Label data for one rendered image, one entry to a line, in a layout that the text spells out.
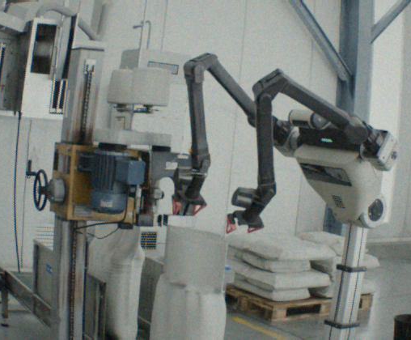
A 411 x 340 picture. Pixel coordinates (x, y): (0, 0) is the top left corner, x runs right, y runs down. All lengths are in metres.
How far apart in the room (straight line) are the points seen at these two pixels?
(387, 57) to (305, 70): 1.49
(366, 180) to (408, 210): 7.44
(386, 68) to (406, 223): 2.20
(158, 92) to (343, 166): 0.80
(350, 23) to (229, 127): 2.20
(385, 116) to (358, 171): 6.95
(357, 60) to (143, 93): 6.10
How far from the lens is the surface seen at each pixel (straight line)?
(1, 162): 5.88
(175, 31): 7.96
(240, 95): 3.10
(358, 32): 9.03
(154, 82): 3.07
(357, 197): 2.98
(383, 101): 9.81
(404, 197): 10.27
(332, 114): 2.65
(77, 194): 3.18
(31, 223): 6.03
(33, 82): 5.41
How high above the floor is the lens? 1.45
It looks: 3 degrees down
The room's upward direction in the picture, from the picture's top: 6 degrees clockwise
